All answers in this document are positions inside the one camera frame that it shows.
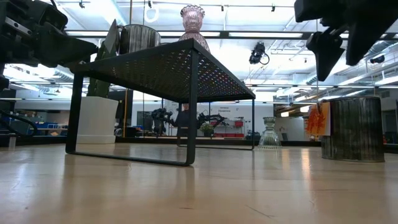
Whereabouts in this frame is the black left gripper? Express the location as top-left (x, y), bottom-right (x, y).
top-left (0, 0), bottom-right (99, 68)

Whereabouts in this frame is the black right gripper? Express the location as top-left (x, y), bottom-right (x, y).
top-left (294, 0), bottom-right (398, 82)

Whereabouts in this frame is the scented candle tin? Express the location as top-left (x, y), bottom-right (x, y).
top-left (304, 95), bottom-right (386, 163)
top-left (104, 19), bottom-right (162, 55)

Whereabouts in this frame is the clear glass candlestick holder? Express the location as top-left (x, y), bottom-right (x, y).
top-left (257, 116), bottom-right (282, 149)

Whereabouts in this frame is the pink glass candlestick holder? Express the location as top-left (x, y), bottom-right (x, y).
top-left (177, 4), bottom-right (211, 54)

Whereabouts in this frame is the green cactus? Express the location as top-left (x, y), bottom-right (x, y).
top-left (86, 40), bottom-right (121, 99)

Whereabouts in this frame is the white hexagonal plant pot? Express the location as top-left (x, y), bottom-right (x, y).
top-left (76, 95), bottom-right (119, 145)

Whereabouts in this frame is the black perforated metal shelf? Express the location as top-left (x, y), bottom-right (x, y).
top-left (65, 37), bottom-right (256, 167)

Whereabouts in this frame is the red bin shelf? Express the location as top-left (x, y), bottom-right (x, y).
top-left (212, 119), bottom-right (246, 139)

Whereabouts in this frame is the person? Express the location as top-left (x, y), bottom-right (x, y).
top-left (175, 103), bottom-right (191, 138)

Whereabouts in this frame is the small potted plant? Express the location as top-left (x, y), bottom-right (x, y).
top-left (200, 122), bottom-right (216, 138)

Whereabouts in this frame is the black mounted camera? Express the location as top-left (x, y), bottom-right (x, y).
top-left (369, 54), bottom-right (386, 65)

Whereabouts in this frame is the black curved cable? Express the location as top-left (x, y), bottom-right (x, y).
top-left (0, 110), bottom-right (39, 138)

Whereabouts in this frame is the black overhead camera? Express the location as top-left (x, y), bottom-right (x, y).
top-left (248, 42), bottom-right (271, 66)

